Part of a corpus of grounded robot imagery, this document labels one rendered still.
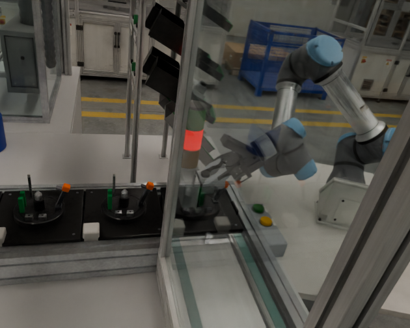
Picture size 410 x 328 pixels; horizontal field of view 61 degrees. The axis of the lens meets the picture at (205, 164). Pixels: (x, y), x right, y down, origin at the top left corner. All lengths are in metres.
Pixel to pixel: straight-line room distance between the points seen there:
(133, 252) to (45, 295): 0.25
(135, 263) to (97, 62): 4.29
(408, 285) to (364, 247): 1.17
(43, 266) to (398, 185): 0.96
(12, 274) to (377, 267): 0.97
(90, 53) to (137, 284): 4.32
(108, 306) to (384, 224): 0.89
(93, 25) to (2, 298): 4.29
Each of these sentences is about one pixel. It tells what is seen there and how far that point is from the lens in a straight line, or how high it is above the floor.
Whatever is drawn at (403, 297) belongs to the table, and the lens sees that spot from 1.36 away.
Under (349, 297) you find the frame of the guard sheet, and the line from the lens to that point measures 0.27.
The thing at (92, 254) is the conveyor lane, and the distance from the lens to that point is 1.04.
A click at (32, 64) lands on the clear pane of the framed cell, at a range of 1.87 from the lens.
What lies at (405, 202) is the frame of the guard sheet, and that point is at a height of 1.60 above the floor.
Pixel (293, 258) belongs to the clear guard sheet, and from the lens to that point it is 0.35.
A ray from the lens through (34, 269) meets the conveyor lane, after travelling 1.09.
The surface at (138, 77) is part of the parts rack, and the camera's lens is 1.15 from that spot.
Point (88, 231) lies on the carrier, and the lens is 1.05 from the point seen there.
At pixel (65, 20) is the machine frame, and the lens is 2.60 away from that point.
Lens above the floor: 1.70
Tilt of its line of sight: 30 degrees down
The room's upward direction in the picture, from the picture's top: 10 degrees clockwise
